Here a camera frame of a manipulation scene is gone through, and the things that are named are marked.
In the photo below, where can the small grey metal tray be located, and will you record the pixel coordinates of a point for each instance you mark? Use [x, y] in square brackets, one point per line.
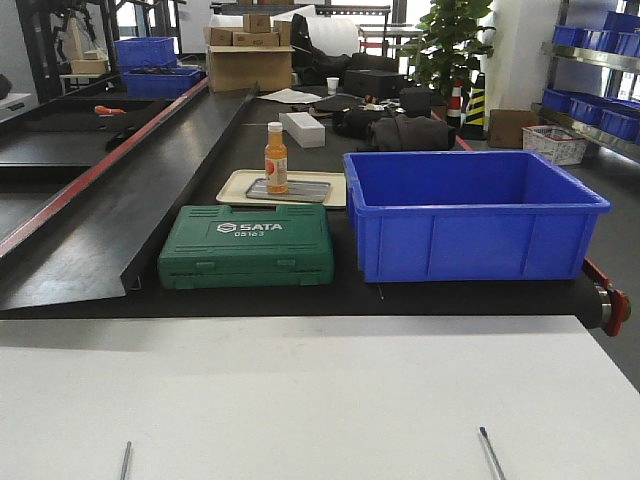
[300, 191]

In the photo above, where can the cream plastic tray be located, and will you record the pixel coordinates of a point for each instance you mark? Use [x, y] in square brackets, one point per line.
[234, 190]

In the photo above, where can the orange juice bottle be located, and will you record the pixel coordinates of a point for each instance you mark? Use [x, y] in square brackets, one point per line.
[275, 163]

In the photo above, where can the white rectangular box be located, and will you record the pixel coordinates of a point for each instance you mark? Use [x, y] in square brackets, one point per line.
[304, 129]

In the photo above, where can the green SATA tool case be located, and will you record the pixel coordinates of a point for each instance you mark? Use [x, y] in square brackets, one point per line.
[217, 246]

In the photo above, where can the large blue plastic bin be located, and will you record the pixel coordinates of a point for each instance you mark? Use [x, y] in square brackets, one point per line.
[468, 215]

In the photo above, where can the dark clothing bundle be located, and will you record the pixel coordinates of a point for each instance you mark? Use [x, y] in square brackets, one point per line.
[403, 133]

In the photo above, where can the white paper cup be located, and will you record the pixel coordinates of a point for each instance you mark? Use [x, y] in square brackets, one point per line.
[332, 85]

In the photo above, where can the large cardboard box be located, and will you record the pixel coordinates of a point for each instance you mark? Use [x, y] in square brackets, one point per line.
[233, 68]

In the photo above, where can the striped traffic cone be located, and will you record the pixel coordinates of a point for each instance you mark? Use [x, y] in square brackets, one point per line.
[473, 127]

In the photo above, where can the green potted plant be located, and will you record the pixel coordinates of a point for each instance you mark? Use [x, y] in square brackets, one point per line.
[448, 47]

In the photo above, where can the blue crate stack far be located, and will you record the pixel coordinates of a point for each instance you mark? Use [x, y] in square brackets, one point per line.
[149, 68]

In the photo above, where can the white woven basket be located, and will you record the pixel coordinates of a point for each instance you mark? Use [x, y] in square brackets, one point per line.
[557, 144]

